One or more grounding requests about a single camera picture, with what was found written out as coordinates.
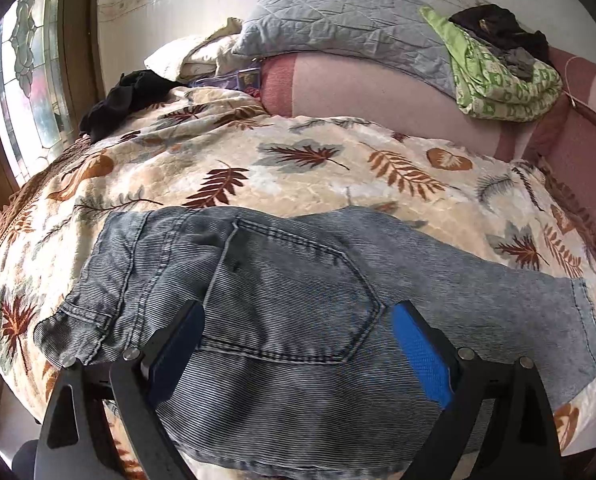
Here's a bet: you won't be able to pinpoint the stained glass window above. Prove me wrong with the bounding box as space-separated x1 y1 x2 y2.
0 0 79 186

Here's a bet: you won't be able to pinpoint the black clothing pile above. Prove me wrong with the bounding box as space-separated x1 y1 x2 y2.
448 4 551 63

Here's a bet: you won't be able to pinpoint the leaf print blanket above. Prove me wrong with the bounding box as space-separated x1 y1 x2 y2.
0 85 596 480

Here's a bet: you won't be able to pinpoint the white cable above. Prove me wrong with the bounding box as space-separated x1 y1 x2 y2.
564 55 586 108

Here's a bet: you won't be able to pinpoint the pink bolster cushion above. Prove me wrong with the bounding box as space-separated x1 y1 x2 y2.
260 52 553 163

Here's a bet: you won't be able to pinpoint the black crumpled cloth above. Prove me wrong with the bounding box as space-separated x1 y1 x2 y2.
79 70 186 143

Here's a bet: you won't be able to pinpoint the green patterned quilt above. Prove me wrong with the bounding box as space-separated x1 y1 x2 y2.
420 6 563 122

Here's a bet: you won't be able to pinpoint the grey quilted blanket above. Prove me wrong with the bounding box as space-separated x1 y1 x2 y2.
232 0 458 98

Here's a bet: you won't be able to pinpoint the white pillow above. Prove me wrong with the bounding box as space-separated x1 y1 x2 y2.
143 17 243 83

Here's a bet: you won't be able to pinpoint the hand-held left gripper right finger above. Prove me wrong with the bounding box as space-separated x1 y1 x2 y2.
391 300 563 480

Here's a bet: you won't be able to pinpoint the purple printed packet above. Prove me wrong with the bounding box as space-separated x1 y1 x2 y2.
188 66 263 98

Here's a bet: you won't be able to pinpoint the grey crumpled cloth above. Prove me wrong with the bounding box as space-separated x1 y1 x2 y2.
478 35 536 81

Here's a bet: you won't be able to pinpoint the grey washed denim pants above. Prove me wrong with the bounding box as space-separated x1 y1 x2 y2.
33 205 596 473

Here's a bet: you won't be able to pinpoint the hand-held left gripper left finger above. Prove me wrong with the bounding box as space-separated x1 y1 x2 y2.
33 300 206 480

